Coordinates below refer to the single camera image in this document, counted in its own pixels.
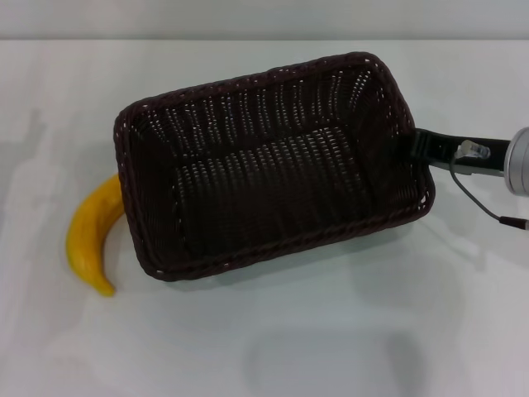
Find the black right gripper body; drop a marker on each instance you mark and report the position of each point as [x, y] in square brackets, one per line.
[467, 159]

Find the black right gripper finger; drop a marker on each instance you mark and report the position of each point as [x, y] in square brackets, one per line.
[420, 144]

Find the dark brown woven basket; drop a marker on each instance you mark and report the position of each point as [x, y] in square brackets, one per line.
[273, 173]

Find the yellow banana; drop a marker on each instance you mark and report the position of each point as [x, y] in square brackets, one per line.
[89, 231]

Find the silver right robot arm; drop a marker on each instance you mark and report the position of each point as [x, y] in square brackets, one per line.
[518, 161]

